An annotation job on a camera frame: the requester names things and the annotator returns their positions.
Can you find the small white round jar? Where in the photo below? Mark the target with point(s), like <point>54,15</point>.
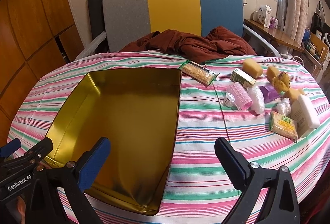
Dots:
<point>229,100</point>

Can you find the wooden wardrobe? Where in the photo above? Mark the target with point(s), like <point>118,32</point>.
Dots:
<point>37,36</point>

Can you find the noodle snack packet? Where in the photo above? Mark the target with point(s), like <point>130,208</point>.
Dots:
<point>198,72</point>

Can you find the cluttered wooden shelf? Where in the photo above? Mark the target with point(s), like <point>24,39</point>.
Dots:
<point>316,44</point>

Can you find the large yellow sponge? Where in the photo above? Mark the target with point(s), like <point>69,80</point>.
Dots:
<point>293,94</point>

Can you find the patterned beige curtain right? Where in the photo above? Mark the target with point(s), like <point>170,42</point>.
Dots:
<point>292,16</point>

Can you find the purple box on desk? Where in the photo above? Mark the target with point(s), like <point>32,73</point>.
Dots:
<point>273,23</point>

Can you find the grey yellow blue headboard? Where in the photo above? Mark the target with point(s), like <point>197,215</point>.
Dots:
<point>129,20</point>

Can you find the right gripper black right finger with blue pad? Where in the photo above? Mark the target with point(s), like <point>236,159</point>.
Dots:
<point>280,204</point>

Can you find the wooden side desk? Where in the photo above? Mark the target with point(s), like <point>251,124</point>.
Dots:
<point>275,35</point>

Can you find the clear plastic bag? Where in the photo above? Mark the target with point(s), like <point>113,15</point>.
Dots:
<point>283,107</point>

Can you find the green gold small box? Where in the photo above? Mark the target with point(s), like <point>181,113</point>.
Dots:
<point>243,78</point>

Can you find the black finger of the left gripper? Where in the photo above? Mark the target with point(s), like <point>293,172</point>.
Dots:
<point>29,160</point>

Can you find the striped pink green bedsheet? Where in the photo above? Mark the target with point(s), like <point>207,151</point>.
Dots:
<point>197,190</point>

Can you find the yellow plush toy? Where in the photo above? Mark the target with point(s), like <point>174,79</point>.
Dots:
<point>281,82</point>

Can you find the small yellow sponge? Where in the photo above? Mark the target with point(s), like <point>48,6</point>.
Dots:
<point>271,73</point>

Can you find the gold metal tin tray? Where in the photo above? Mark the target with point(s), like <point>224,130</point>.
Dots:
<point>137,110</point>

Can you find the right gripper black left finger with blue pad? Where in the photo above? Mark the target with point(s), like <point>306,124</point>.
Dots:
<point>76,177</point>

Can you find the white beige box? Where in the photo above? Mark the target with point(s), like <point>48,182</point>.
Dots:
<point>305,116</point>

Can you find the pink hair roller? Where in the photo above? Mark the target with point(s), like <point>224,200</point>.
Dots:
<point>242,99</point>

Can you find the yellow sponge block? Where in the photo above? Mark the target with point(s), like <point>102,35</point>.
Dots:
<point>252,68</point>

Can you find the dark red blanket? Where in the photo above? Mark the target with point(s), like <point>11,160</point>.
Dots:
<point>218,44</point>

